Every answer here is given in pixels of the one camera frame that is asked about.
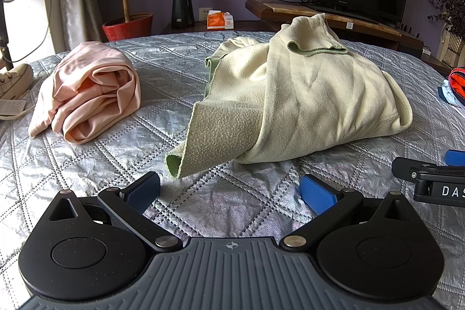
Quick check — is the dried purple flower bunch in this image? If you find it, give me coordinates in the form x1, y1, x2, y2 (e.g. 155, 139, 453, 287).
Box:
424, 0, 465, 31

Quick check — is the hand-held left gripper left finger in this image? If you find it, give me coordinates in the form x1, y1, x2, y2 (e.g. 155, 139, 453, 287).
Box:
47, 171, 184, 253

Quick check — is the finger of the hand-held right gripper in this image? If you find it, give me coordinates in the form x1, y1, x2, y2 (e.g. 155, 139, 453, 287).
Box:
391, 149, 465, 184

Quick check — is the black router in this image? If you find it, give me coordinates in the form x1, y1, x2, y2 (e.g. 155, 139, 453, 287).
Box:
400, 21, 424, 39

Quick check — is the dark low wooden table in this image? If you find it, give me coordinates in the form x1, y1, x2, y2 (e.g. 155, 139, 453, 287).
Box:
160, 19, 277, 35

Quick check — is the wooden television stand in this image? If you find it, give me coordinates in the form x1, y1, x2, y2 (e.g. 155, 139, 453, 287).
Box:
245, 0, 425, 53

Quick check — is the blue folded garment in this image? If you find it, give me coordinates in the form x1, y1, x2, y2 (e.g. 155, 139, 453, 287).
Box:
438, 84, 460, 106

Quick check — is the orange tissue box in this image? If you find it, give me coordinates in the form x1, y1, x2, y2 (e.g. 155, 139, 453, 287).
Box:
206, 9, 235, 30

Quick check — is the grey quilted bedspread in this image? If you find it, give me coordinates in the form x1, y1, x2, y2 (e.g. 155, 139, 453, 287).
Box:
0, 30, 465, 296

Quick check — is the pink garment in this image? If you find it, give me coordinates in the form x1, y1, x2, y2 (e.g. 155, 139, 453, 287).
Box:
28, 41, 142, 145

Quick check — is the white canvas sneaker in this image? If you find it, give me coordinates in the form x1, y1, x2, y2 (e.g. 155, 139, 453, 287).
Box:
0, 63, 34, 100

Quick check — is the white wicker plant stand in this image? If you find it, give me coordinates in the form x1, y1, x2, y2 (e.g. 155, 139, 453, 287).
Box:
438, 23, 465, 67

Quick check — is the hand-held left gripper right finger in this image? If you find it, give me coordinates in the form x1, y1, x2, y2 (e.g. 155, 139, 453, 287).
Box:
279, 173, 416, 253

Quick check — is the white paper tag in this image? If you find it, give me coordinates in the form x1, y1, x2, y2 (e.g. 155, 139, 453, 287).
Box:
0, 98, 28, 117

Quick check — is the pale green fleece sweater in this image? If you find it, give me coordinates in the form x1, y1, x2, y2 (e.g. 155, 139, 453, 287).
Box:
164, 13, 414, 182

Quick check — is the black cylindrical speaker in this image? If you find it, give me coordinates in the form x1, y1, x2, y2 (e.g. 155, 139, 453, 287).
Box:
171, 0, 190, 29

